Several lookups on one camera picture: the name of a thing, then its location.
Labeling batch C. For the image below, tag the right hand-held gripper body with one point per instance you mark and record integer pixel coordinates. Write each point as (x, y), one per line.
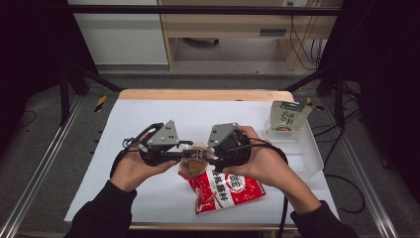
(236, 150)

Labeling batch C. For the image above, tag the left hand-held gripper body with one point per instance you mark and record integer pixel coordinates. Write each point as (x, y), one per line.
(163, 137)

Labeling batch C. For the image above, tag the orange spout sauce pouch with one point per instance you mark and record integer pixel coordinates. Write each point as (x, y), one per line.
(194, 165)

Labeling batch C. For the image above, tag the red and white seasoning packet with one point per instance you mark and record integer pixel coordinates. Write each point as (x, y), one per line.
(228, 195)

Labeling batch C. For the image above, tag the green and cream food pouch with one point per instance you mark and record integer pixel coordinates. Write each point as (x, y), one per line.
(290, 115)

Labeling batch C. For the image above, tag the clear plastic container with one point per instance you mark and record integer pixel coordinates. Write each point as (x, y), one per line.
(307, 148)

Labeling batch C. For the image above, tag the person's right hand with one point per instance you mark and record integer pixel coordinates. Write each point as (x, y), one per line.
(264, 165)

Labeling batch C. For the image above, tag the person's left hand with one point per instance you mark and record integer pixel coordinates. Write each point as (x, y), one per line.
(132, 172)

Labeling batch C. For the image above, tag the white table mat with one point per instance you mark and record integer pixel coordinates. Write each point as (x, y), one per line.
(204, 112)

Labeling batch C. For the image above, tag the wooden table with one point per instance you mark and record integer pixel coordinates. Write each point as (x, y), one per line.
(204, 95)

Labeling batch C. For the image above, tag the yellow and black tape marker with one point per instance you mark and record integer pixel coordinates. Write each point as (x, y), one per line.
(100, 103)
(317, 106)

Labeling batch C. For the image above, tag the black metal stand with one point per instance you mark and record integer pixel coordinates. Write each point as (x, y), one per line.
(338, 99)
(64, 99)

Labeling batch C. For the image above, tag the white cabinet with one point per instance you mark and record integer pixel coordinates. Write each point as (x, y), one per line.
(122, 36)

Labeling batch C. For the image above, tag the grey desk label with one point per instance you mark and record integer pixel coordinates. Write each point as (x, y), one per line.
(272, 32)

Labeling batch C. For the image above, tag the light wooden desk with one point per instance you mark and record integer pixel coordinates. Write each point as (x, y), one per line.
(231, 24)

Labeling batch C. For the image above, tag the black curtain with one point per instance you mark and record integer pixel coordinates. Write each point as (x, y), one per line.
(383, 66)
(29, 49)

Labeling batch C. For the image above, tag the aluminium rail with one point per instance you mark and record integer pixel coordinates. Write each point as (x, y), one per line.
(363, 178)
(39, 165)

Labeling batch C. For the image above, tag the black horizontal frame bar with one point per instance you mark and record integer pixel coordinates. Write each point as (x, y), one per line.
(198, 10)

